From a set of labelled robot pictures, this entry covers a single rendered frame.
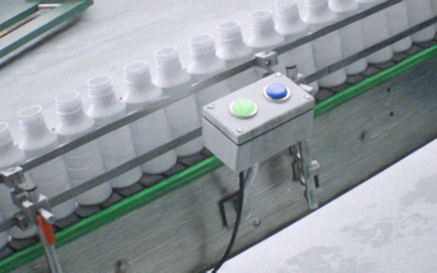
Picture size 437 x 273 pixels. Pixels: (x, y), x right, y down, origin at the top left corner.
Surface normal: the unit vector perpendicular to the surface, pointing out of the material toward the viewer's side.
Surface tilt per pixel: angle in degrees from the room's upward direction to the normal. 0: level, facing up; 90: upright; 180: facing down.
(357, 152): 90
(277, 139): 110
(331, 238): 0
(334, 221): 0
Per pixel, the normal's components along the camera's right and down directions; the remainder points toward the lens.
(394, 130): 0.60, 0.23
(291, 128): 0.62, 0.52
